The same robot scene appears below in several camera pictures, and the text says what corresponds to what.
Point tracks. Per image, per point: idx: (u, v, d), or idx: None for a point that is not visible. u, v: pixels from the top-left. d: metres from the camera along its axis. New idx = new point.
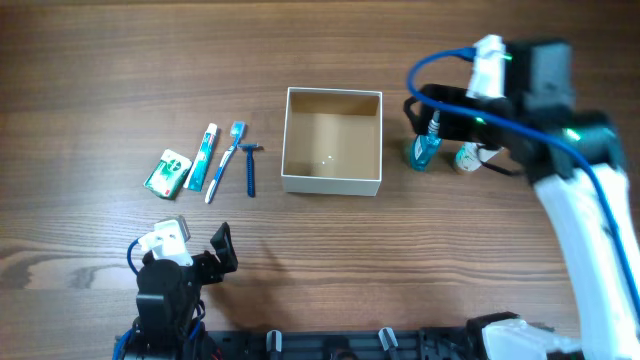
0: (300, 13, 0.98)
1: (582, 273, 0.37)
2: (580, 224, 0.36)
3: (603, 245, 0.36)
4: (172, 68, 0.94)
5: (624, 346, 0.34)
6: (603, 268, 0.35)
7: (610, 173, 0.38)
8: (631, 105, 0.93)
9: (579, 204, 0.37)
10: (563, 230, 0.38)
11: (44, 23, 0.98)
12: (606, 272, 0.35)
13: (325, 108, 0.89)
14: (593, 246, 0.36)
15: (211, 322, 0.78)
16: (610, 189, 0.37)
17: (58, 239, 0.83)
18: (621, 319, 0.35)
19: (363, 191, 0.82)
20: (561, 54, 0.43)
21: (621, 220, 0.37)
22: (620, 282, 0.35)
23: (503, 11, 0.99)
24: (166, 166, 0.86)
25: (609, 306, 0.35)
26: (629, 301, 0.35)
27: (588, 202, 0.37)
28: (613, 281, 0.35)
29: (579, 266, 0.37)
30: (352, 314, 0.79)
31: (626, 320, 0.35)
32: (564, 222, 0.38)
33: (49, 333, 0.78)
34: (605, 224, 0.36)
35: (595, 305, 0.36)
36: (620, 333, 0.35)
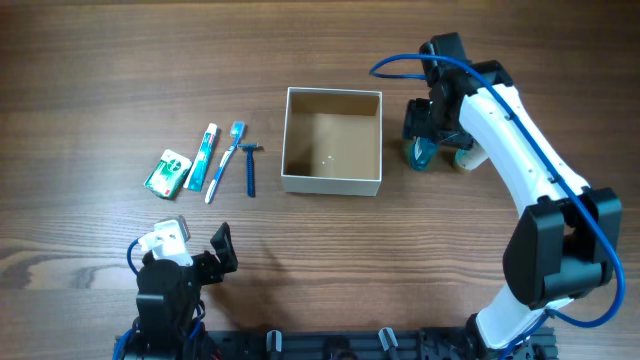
0: (300, 13, 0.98)
1: (500, 154, 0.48)
2: (494, 127, 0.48)
3: (506, 126, 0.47)
4: (172, 68, 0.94)
5: (541, 191, 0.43)
6: (510, 139, 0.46)
7: (504, 87, 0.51)
8: (630, 105, 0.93)
9: (483, 107, 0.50)
10: (482, 134, 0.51)
11: (44, 23, 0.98)
12: (514, 143, 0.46)
13: (325, 107, 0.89)
14: (498, 126, 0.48)
15: (211, 322, 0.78)
16: (505, 96, 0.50)
17: (58, 239, 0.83)
18: (535, 172, 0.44)
19: (363, 191, 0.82)
20: (457, 39, 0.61)
21: (519, 111, 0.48)
22: (526, 147, 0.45)
23: (503, 11, 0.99)
24: (166, 166, 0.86)
25: (521, 163, 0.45)
26: (536, 157, 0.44)
27: (490, 104, 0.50)
28: (518, 145, 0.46)
29: (499, 152, 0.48)
30: (352, 314, 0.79)
31: (539, 172, 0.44)
32: (480, 128, 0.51)
33: (50, 333, 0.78)
34: (505, 114, 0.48)
35: (514, 171, 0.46)
36: (535, 180, 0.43)
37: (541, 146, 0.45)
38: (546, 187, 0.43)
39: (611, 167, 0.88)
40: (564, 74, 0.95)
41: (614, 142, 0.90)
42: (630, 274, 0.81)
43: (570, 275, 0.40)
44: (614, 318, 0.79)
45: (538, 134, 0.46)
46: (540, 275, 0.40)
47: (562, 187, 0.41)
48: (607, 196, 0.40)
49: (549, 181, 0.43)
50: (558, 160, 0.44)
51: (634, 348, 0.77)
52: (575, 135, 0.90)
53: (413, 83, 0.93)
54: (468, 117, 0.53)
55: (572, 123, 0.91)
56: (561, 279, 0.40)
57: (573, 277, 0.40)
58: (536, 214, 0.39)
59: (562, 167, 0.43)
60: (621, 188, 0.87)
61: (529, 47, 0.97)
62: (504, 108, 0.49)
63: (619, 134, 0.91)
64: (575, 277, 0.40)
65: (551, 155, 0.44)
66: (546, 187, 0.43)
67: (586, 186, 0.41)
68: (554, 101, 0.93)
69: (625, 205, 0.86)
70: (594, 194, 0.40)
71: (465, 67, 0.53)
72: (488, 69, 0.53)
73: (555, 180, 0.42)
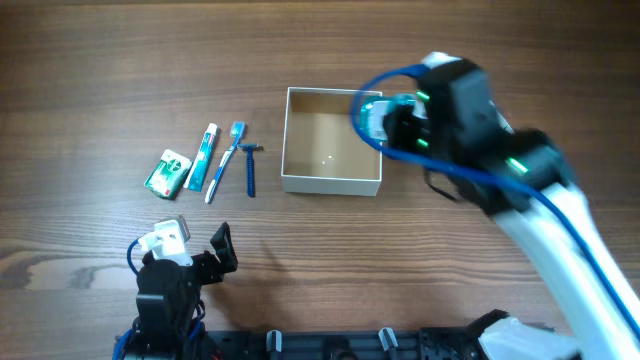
0: (300, 13, 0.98)
1: (568, 295, 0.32)
2: (558, 261, 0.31)
3: (554, 226, 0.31)
4: (172, 68, 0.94)
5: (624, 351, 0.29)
6: (581, 281, 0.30)
7: (567, 195, 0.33)
8: (630, 105, 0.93)
9: (549, 233, 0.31)
10: (542, 256, 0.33)
11: (44, 22, 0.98)
12: (583, 280, 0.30)
13: (325, 108, 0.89)
14: (561, 258, 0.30)
15: (211, 322, 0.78)
16: (566, 209, 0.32)
17: (58, 240, 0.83)
18: (613, 322, 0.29)
19: (364, 191, 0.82)
20: (480, 73, 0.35)
21: (591, 237, 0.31)
22: (598, 287, 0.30)
23: (503, 11, 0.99)
24: (166, 166, 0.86)
25: (592, 305, 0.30)
26: (611, 302, 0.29)
27: (540, 220, 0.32)
28: (595, 294, 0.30)
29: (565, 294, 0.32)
30: (352, 314, 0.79)
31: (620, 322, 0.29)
32: (540, 253, 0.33)
33: (50, 333, 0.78)
34: (577, 246, 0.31)
35: (581, 315, 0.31)
36: (617, 344, 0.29)
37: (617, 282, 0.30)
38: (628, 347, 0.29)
39: (611, 167, 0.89)
40: (564, 75, 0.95)
41: (614, 143, 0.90)
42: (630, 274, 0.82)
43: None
44: None
45: (604, 252, 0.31)
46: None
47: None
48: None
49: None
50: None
51: None
52: (575, 135, 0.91)
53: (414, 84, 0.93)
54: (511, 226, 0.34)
55: (572, 123, 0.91)
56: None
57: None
58: None
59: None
60: (621, 188, 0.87)
61: (530, 48, 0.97)
62: (575, 237, 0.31)
63: (618, 135, 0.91)
64: None
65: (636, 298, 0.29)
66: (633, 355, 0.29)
67: None
68: (554, 101, 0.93)
69: (624, 206, 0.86)
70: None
71: (499, 174, 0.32)
72: (527, 148, 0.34)
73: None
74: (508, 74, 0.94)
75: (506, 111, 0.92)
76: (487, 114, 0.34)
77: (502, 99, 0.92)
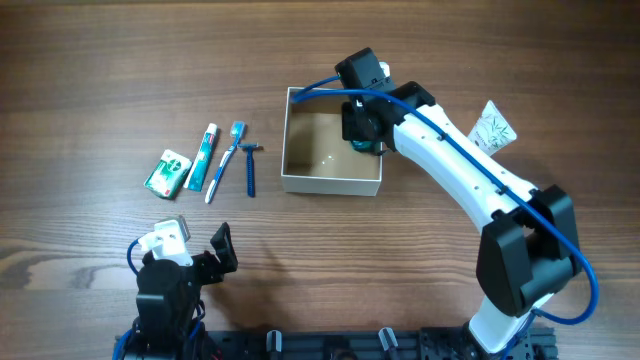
0: (300, 13, 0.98)
1: (449, 183, 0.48)
2: (428, 149, 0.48)
3: (417, 126, 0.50)
4: (172, 68, 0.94)
5: (489, 203, 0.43)
6: (446, 159, 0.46)
7: (428, 107, 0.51)
8: (630, 105, 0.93)
9: (413, 132, 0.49)
10: (418, 153, 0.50)
11: (44, 22, 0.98)
12: (454, 164, 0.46)
13: (324, 107, 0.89)
14: (432, 149, 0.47)
15: (211, 322, 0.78)
16: (431, 116, 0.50)
17: (58, 239, 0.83)
18: (478, 186, 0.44)
19: (364, 191, 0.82)
20: (371, 54, 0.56)
21: (448, 128, 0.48)
22: (457, 158, 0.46)
23: (503, 11, 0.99)
24: (166, 166, 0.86)
25: (467, 181, 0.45)
26: (477, 171, 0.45)
27: (419, 128, 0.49)
28: (462, 170, 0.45)
29: (451, 182, 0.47)
30: (352, 314, 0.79)
31: (484, 184, 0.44)
32: (417, 150, 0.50)
33: (50, 333, 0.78)
34: (437, 135, 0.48)
35: (462, 191, 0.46)
36: (483, 196, 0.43)
37: (480, 162, 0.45)
38: (493, 201, 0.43)
39: (611, 167, 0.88)
40: (564, 75, 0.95)
41: (614, 142, 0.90)
42: (630, 273, 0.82)
43: (544, 278, 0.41)
44: (613, 318, 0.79)
45: (471, 146, 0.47)
46: (515, 288, 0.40)
47: (512, 198, 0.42)
48: (563, 208, 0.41)
49: (501, 198, 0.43)
50: (497, 168, 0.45)
51: (633, 348, 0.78)
52: (575, 135, 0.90)
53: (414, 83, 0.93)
54: (402, 144, 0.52)
55: (572, 123, 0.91)
56: (534, 283, 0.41)
57: (541, 279, 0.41)
58: (499, 237, 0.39)
59: (502, 174, 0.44)
60: (621, 188, 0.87)
61: (529, 48, 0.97)
62: (434, 129, 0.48)
63: (618, 135, 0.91)
64: (549, 275, 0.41)
65: (490, 165, 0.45)
66: (499, 202, 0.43)
67: (532, 190, 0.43)
68: (554, 101, 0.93)
69: (625, 205, 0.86)
70: (543, 197, 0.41)
71: (387, 97, 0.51)
72: (408, 93, 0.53)
73: (504, 192, 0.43)
74: (508, 74, 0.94)
75: (506, 111, 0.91)
76: (380, 78, 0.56)
77: (502, 99, 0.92)
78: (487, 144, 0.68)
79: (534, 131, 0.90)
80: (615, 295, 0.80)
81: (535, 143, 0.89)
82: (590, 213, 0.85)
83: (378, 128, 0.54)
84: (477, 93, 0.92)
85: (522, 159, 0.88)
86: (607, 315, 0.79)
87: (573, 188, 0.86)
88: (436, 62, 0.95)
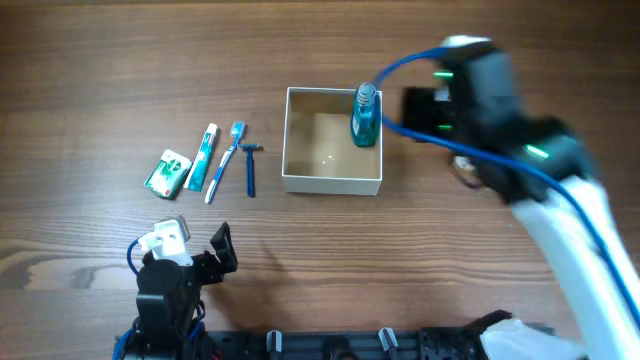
0: (300, 13, 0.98)
1: (577, 280, 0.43)
2: (574, 255, 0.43)
3: (568, 219, 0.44)
4: (172, 68, 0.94)
5: (617, 320, 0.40)
6: (594, 275, 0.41)
7: (584, 189, 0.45)
8: (630, 105, 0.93)
9: (565, 226, 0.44)
10: (569, 269, 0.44)
11: (44, 22, 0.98)
12: (594, 270, 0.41)
13: (324, 107, 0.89)
14: (581, 261, 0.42)
15: (211, 322, 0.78)
16: (587, 204, 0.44)
17: (58, 239, 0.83)
18: (575, 233, 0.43)
19: (364, 191, 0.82)
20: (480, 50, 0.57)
21: (603, 230, 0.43)
22: (605, 273, 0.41)
23: (503, 11, 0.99)
24: (166, 166, 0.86)
25: (571, 245, 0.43)
26: (613, 285, 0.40)
27: (571, 223, 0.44)
28: (601, 280, 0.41)
29: (566, 260, 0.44)
30: (352, 314, 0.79)
31: (585, 248, 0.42)
32: (568, 263, 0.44)
33: (50, 333, 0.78)
34: (593, 245, 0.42)
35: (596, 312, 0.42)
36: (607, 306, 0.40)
37: (616, 266, 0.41)
38: (607, 295, 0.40)
39: (611, 167, 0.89)
40: (565, 75, 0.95)
41: (614, 142, 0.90)
42: None
43: None
44: None
45: (614, 246, 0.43)
46: None
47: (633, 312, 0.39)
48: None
49: (604, 276, 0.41)
50: (600, 218, 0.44)
51: None
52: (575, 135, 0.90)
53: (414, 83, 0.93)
54: (531, 222, 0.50)
55: (572, 123, 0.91)
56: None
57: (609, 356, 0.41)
58: None
59: (605, 228, 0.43)
60: (621, 188, 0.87)
61: (529, 48, 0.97)
62: (593, 238, 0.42)
63: (618, 135, 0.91)
64: None
65: (591, 207, 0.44)
66: (617, 312, 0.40)
67: None
68: (554, 101, 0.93)
69: (624, 205, 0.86)
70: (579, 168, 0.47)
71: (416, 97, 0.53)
72: None
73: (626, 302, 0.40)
74: None
75: None
76: None
77: None
78: None
79: None
80: None
81: None
82: None
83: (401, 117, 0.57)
84: None
85: None
86: None
87: None
88: None
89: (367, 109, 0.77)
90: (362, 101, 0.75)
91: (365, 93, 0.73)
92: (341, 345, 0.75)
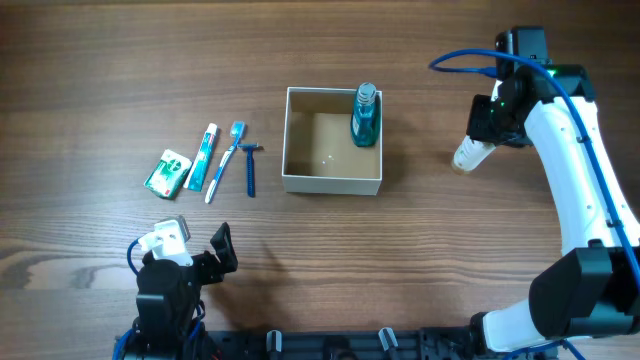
0: (300, 13, 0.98)
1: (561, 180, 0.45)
2: (563, 148, 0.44)
3: (563, 115, 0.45)
4: (172, 68, 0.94)
5: (594, 229, 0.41)
6: (576, 167, 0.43)
7: (584, 101, 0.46)
8: (631, 105, 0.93)
9: (556, 121, 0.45)
10: (551, 160, 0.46)
11: (44, 22, 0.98)
12: (580, 172, 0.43)
13: (324, 107, 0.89)
14: (568, 153, 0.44)
15: (211, 322, 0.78)
16: (583, 113, 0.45)
17: (58, 239, 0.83)
18: (565, 129, 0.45)
19: (364, 191, 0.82)
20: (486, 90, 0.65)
21: (593, 134, 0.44)
22: (587, 170, 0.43)
23: (503, 11, 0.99)
24: (166, 166, 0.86)
25: (553, 122, 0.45)
26: (595, 182, 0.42)
27: (564, 118, 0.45)
28: (585, 183, 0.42)
29: (551, 151, 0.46)
30: (351, 314, 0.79)
31: (571, 138, 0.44)
32: (552, 156, 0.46)
33: (50, 333, 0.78)
34: (578, 135, 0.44)
35: (569, 205, 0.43)
36: (591, 218, 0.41)
37: (610, 182, 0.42)
38: (588, 190, 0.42)
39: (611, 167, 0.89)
40: None
41: (613, 142, 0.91)
42: None
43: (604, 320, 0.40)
44: None
45: (608, 161, 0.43)
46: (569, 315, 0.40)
47: (620, 234, 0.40)
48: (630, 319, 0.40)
49: (589, 181, 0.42)
50: (591, 124, 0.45)
51: (633, 348, 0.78)
52: None
53: (414, 84, 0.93)
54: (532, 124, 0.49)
55: None
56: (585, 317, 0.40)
57: (603, 320, 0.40)
58: (581, 260, 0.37)
59: (593, 132, 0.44)
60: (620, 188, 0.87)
61: None
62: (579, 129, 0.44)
63: (618, 135, 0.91)
64: (599, 319, 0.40)
65: (587, 119, 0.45)
66: (600, 225, 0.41)
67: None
68: None
69: None
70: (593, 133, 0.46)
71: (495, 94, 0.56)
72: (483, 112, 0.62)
73: (614, 225, 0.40)
74: None
75: None
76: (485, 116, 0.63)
77: None
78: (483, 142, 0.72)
79: None
80: None
81: None
82: None
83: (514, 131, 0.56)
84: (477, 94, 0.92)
85: (521, 159, 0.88)
86: None
87: None
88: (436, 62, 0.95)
89: (367, 109, 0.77)
90: (361, 101, 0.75)
91: (365, 92, 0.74)
92: (340, 345, 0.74)
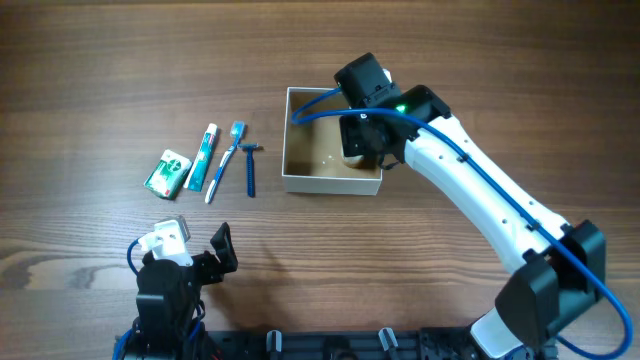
0: (300, 13, 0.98)
1: (481, 216, 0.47)
2: (448, 171, 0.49)
3: (435, 144, 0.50)
4: (172, 68, 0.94)
5: (520, 241, 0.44)
6: (471, 185, 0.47)
7: (444, 120, 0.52)
8: (629, 106, 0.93)
9: (431, 150, 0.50)
10: (449, 187, 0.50)
11: (44, 22, 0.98)
12: (480, 192, 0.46)
13: (324, 107, 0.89)
14: (456, 175, 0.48)
15: (211, 322, 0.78)
16: (448, 131, 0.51)
17: (58, 239, 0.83)
18: (443, 155, 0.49)
19: (364, 191, 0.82)
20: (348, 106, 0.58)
21: (467, 147, 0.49)
22: (480, 180, 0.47)
23: (502, 11, 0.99)
24: (166, 166, 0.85)
25: (429, 153, 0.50)
26: (496, 193, 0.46)
27: (436, 146, 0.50)
28: (480, 188, 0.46)
29: (447, 181, 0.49)
30: (352, 314, 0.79)
31: (448, 157, 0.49)
32: (444, 180, 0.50)
33: (49, 333, 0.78)
34: (457, 155, 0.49)
35: (488, 222, 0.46)
36: (513, 231, 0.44)
37: (507, 190, 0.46)
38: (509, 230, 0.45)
39: (611, 167, 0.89)
40: (564, 76, 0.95)
41: (613, 142, 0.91)
42: (631, 274, 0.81)
43: (568, 308, 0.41)
44: (613, 318, 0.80)
45: (495, 171, 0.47)
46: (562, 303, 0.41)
47: (543, 236, 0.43)
48: (568, 224, 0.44)
49: (483, 186, 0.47)
50: (461, 139, 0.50)
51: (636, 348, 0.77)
52: (574, 135, 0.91)
53: (414, 83, 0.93)
54: (414, 161, 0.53)
55: (572, 123, 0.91)
56: (560, 321, 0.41)
57: (569, 308, 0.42)
58: (580, 241, 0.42)
59: (465, 144, 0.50)
60: (622, 187, 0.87)
61: (528, 47, 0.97)
62: (456, 151, 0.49)
63: (618, 135, 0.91)
64: (571, 308, 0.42)
65: (454, 135, 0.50)
66: (527, 238, 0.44)
67: (564, 226, 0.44)
68: (554, 102, 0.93)
69: (625, 205, 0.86)
70: (438, 107, 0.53)
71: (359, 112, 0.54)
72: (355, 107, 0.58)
73: (534, 228, 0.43)
74: (508, 74, 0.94)
75: (506, 111, 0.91)
76: (383, 85, 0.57)
77: (501, 99, 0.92)
78: None
79: (533, 132, 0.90)
80: (618, 295, 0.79)
81: (534, 143, 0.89)
82: (589, 213, 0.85)
83: (386, 138, 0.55)
84: (477, 94, 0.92)
85: (522, 159, 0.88)
86: (607, 315, 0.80)
87: (573, 189, 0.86)
88: (435, 62, 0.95)
89: None
90: None
91: None
92: (340, 344, 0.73)
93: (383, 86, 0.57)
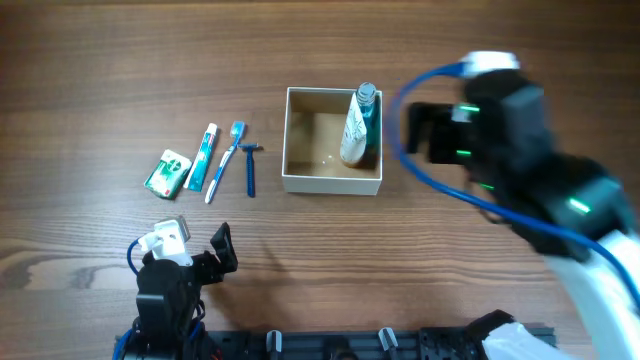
0: (300, 13, 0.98)
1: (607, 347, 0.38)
2: (608, 308, 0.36)
3: (612, 280, 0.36)
4: (172, 68, 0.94)
5: None
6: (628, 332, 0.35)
7: (629, 244, 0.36)
8: (630, 106, 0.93)
9: (607, 288, 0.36)
10: (590, 317, 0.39)
11: (44, 22, 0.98)
12: (631, 332, 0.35)
13: (324, 107, 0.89)
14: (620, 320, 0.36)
15: (211, 322, 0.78)
16: (629, 261, 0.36)
17: (58, 239, 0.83)
18: (617, 297, 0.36)
19: (364, 190, 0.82)
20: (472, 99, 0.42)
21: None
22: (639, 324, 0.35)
23: (503, 11, 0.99)
24: (166, 166, 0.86)
25: (599, 291, 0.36)
26: None
27: (615, 284, 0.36)
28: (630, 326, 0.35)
29: (596, 319, 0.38)
30: (351, 314, 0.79)
31: (621, 300, 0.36)
32: (596, 319, 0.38)
33: (49, 333, 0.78)
34: (633, 306, 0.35)
35: None
36: None
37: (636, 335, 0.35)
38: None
39: (611, 167, 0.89)
40: (565, 76, 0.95)
41: (613, 142, 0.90)
42: None
43: None
44: None
45: None
46: None
47: None
48: None
49: (634, 322, 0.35)
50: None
51: None
52: (575, 135, 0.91)
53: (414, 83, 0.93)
54: (573, 281, 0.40)
55: (572, 124, 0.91)
56: None
57: None
58: None
59: (608, 276, 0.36)
60: None
61: (528, 47, 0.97)
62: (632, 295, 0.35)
63: (618, 135, 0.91)
64: None
65: (632, 270, 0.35)
66: None
67: None
68: (555, 102, 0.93)
69: None
70: (618, 204, 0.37)
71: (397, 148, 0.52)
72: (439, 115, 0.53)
73: None
74: None
75: None
76: (538, 135, 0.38)
77: None
78: (352, 136, 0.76)
79: None
80: None
81: None
82: None
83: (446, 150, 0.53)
84: None
85: None
86: None
87: None
88: (435, 62, 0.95)
89: (368, 109, 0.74)
90: (360, 100, 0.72)
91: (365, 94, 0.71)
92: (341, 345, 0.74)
93: (534, 136, 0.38)
